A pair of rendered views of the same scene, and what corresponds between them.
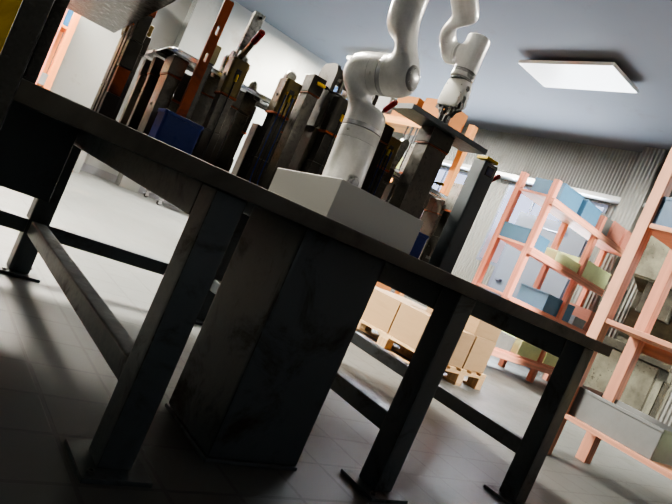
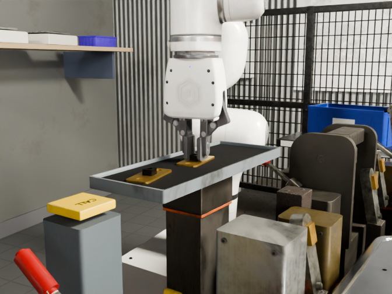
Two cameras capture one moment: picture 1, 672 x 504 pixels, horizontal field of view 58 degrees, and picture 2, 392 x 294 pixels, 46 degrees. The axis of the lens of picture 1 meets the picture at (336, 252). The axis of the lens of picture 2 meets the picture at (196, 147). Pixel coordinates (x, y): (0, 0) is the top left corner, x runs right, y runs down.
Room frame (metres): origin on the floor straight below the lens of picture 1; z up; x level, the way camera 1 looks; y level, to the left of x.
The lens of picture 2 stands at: (2.84, -0.48, 1.33)
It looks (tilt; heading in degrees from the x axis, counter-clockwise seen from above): 11 degrees down; 155
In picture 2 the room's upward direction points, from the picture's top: straight up
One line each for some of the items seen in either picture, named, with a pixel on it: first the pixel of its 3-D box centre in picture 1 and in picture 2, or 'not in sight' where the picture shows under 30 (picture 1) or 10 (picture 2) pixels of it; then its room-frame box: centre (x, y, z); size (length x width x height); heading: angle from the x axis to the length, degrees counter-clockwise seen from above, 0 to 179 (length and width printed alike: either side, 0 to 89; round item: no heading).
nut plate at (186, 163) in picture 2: not in sight; (195, 158); (2.13, -0.16, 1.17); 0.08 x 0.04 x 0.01; 131
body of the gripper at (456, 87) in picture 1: (455, 92); (195, 83); (2.13, -0.16, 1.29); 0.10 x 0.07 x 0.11; 41
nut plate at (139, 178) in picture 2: not in sight; (149, 172); (2.20, -0.26, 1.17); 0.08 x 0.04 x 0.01; 133
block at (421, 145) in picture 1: (412, 189); (198, 291); (2.14, -0.16, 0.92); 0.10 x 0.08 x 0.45; 121
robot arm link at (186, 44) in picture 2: (463, 76); (194, 45); (2.13, -0.16, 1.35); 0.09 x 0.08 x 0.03; 41
